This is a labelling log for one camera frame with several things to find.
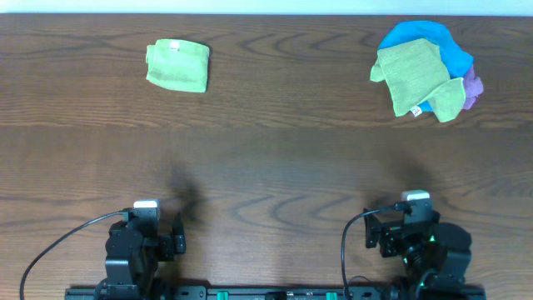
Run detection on black left camera cable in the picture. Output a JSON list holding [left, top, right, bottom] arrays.
[[18, 211, 132, 300]]

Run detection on light green microfiber cloth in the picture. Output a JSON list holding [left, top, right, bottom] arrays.
[[145, 39, 211, 93]]

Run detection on black right camera cable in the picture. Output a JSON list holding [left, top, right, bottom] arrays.
[[340, 202, 413, 300]]

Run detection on purple cloth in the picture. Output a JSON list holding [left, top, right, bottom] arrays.
[[462, 66, 484, 110]]

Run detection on black camera cable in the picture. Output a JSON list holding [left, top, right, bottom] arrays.
[[340, 202, 413, 300], [18, 211, 132, 300]]

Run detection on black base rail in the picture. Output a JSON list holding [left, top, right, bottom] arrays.
[[64, 284, 487, 300]]

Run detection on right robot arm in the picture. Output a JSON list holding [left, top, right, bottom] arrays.
[[363, 199, 484, 300]]

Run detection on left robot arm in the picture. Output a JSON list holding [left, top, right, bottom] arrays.
[[92, 207, 187, 299]]

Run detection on blue cloth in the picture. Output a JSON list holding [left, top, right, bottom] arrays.
[[377, 20, 475, 113]]

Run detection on olive green cloth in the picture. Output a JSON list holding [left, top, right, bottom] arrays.
[[370, 38, 466, 123]]

